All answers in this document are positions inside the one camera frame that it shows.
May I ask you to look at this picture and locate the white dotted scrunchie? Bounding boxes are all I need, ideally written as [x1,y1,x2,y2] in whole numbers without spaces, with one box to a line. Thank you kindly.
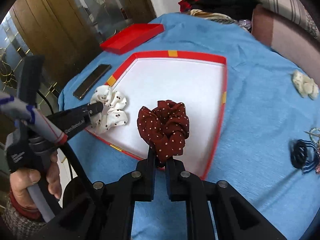
[90,85,128,134]

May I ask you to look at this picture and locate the silver metal hair clip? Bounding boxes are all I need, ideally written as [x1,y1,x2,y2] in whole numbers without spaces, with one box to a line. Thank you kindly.
[305,128,320,144]

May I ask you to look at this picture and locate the red box lid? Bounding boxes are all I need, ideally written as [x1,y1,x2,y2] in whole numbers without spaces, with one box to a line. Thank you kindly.
[100,23,165,55]

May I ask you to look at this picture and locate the cream white scrunchie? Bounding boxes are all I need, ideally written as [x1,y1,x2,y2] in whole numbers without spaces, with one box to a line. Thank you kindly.
[292,70,319,100]

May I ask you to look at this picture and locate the black smartphone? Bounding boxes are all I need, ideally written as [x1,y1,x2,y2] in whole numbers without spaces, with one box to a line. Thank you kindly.
[73,64,112,100]

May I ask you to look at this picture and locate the blue towel bedspread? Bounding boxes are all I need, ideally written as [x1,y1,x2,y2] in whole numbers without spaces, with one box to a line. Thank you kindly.
[57,13,320,240]

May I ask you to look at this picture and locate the pink folded quilt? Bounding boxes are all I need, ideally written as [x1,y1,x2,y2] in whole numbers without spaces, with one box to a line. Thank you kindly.
[252,5,319,84]

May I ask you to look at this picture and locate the striped floral pillow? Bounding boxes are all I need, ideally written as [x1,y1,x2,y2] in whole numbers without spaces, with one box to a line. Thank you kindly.
[258,0,319,40]

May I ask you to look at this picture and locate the blue striped hair bow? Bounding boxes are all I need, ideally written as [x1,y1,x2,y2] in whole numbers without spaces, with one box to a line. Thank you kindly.
[290,139,319,175]

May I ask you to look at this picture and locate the red polka dot scrunchie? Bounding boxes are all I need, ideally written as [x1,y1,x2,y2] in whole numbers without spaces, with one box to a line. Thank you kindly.
[137,100,190,167]

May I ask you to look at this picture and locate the person left forearm sleeve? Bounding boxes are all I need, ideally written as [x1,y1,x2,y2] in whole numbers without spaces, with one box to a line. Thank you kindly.
[1,191,46,239]

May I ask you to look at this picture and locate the dark clothes pile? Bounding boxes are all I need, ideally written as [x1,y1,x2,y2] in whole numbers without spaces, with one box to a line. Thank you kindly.
[178,0,259,21]

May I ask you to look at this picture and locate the wooden glass door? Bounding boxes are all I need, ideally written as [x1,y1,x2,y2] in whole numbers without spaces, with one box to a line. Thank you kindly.
[1,0,156,111]

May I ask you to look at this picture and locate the red tray box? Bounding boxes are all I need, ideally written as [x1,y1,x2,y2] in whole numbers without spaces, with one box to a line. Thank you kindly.
[88,50,227,178]

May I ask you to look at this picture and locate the person left hand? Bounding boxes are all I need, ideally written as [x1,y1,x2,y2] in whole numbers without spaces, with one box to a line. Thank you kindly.
[10,151,62,210]

